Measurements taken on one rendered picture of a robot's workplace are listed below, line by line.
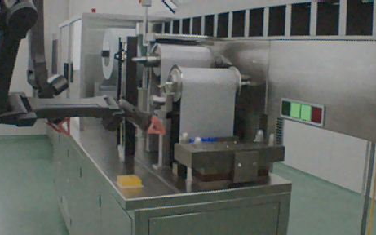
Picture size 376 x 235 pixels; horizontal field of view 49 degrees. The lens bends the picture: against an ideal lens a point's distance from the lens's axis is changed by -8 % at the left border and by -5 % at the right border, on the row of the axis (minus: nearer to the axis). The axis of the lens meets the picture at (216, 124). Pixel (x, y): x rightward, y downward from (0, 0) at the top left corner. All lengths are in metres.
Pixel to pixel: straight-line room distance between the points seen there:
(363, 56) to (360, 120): 0.19
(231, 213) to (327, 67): 0.62
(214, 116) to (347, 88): 0.60
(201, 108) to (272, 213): 0.49
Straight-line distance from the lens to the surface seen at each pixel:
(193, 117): 1.73
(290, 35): 1.68
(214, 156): 1.58
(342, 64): 1.43
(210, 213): 1.57
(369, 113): 1.34
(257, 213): 1.67
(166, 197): 1.48
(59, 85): 1.72
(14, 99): 1.35
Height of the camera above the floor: 1.36
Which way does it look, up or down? 9 degrees down
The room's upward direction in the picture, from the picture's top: 3 degrees clockwise
